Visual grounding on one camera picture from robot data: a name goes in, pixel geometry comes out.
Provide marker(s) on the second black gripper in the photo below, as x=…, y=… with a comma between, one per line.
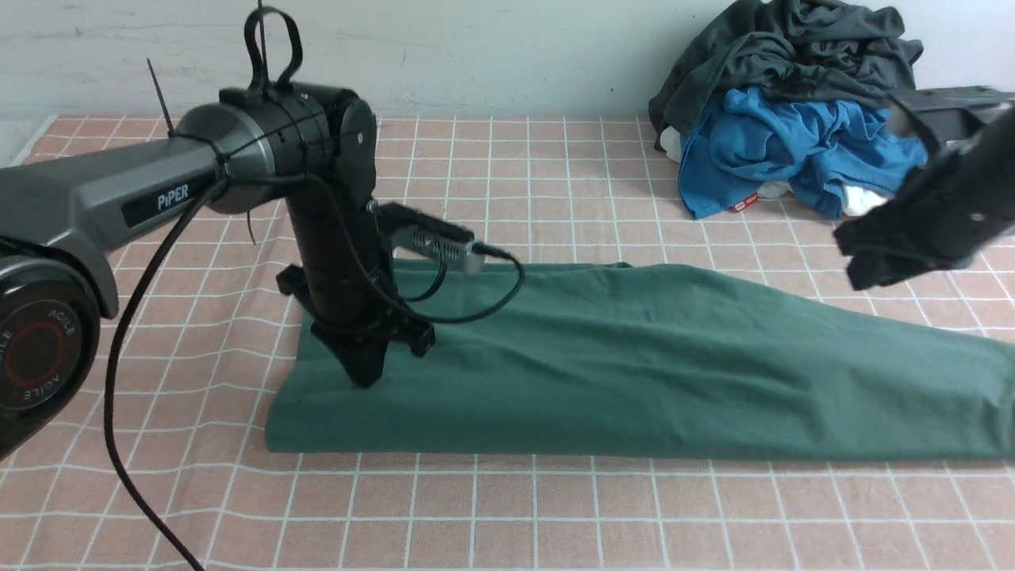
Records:
x=945, y=213

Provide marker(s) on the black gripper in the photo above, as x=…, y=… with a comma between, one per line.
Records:
x=346, y=284

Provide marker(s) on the green long sleeve shirt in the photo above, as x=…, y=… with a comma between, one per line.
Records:
x=663, y=361

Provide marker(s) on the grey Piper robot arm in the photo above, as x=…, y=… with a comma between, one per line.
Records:
x=313, y=147

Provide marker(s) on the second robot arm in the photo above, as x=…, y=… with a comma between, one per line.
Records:
x=944, y=213

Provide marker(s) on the dark grey crumpled garment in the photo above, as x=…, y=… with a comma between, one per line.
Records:
x=794, y=51

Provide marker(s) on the blue crumpled garment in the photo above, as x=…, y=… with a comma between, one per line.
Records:
x=743, y=140

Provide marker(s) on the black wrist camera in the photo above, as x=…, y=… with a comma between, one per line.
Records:
x=431, y=237

